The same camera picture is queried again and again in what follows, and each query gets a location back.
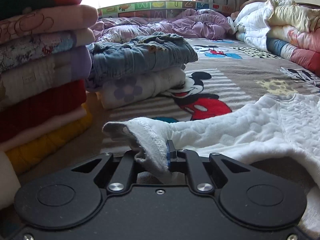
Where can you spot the purple crumpled duvet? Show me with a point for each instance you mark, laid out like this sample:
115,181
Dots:
204,23

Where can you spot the white purple flower garment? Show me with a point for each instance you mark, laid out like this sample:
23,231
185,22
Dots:
118,93

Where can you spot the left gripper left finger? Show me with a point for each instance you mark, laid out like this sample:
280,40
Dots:
119,174

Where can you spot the colourful alphabet headboard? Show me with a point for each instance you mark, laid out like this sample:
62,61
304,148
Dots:
159,9

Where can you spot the purple white folded garment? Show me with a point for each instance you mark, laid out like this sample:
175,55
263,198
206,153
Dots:
40,75

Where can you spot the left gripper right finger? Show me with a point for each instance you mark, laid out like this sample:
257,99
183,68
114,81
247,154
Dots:
190,164

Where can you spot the yellow folded garment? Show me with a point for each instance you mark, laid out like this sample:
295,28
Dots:
26,156

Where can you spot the red and white quilt pile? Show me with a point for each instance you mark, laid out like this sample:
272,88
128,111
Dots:
282,27

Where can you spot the Mickey Mouse bed blanket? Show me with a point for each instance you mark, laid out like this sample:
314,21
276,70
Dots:
227,73

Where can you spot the folded blue denim garment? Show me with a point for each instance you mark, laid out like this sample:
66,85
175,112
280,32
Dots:
141,55

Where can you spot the blue floral folded garment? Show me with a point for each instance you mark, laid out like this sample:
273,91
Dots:
32,47

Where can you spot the dark red folded garment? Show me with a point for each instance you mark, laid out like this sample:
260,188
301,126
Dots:
38,109

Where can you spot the beige folded cloth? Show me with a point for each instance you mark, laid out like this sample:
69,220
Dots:
9,183

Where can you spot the pink folded garment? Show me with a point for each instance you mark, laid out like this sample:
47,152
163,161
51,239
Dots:
48,20

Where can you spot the white quilted garment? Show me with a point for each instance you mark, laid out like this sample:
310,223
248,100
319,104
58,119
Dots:
273,127

